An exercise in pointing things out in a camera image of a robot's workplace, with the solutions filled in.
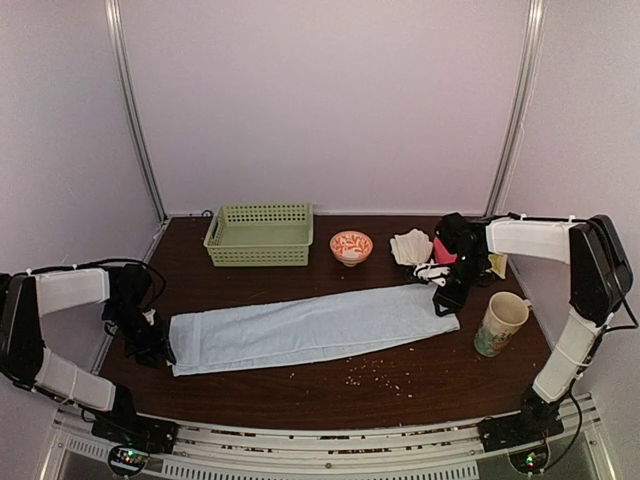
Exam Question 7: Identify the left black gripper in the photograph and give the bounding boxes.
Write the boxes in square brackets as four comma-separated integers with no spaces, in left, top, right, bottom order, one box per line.
[103,301,176,369]

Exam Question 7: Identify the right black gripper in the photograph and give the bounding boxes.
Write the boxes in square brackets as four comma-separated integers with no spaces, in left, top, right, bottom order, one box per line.
[434,252,488,316]

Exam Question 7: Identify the light blue towel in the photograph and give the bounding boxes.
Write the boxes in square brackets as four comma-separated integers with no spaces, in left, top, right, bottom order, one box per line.
[169,284,460,377]

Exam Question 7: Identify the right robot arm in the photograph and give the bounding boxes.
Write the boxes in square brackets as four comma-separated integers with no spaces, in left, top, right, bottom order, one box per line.
[433,213,633,442]

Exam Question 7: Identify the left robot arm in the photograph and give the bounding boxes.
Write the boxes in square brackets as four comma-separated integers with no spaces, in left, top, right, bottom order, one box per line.
[1,258,175,444]

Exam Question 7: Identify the pink towel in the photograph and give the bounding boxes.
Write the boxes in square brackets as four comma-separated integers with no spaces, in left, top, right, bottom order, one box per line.
[433,237,457,265]

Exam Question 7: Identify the cream floral mug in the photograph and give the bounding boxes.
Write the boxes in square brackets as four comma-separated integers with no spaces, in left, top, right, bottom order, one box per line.
[474,291,532,358]

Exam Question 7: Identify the yellow patterned cloth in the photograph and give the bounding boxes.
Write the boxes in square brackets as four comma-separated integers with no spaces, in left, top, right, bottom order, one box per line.
[488,253,508,280]

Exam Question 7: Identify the white folded towel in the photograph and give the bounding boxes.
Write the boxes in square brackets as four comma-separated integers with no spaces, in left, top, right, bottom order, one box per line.
[389,229,433,266]

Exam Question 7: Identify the red patterned white bowl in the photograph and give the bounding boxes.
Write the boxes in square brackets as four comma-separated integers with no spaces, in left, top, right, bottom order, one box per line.
[329,231,374,267]

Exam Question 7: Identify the green plastic basket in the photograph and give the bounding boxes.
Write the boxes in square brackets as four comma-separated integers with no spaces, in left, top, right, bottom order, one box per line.
[203,203,314,267]

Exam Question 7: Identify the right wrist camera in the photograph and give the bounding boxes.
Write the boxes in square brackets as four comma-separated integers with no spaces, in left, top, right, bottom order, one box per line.
[410,263,451,287]

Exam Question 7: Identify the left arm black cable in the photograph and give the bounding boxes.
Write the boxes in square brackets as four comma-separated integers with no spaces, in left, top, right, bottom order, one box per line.
[99,257,167,309]

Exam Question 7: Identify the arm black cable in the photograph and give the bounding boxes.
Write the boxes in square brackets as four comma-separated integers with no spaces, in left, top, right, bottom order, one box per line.
[599,284,640,331]
[99,257,167,309]

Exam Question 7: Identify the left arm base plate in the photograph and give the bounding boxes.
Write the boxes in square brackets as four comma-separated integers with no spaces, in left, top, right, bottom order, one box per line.
[91,417,178,454]

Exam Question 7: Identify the right aluminium frame post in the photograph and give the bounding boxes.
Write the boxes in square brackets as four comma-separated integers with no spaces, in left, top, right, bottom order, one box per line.
[484,0,546,216]

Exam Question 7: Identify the aluminium frame post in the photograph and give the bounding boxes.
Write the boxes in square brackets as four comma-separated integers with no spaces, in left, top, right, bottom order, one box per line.
[484,0,546,216]
[103,0,169,224]

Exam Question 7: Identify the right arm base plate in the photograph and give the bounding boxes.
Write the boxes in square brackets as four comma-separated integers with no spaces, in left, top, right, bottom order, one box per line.
[477,414,564,453]

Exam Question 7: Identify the front aluminium rail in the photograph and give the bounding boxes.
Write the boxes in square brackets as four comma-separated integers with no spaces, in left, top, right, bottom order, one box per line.
[38,395,617,479]

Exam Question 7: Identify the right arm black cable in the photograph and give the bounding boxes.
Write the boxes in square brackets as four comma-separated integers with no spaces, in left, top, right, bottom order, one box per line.
[599,284,640,331]

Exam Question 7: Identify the left aluminium frame post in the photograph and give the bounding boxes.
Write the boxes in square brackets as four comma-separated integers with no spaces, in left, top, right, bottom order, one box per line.
[103,0,169,224]

